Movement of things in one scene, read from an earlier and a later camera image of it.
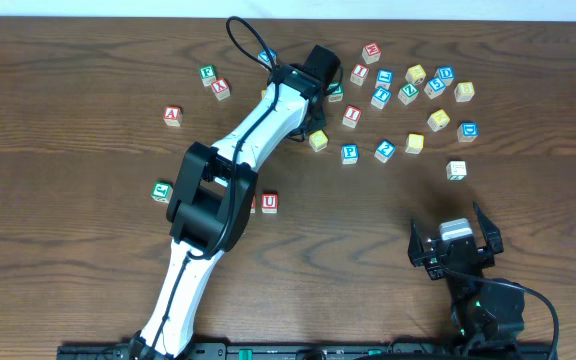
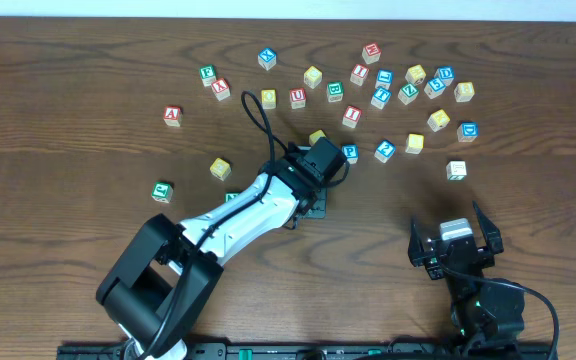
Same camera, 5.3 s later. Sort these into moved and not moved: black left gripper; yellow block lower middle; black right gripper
Moved: black left gripper
Not moved: yellow block lower middle; black right gripper
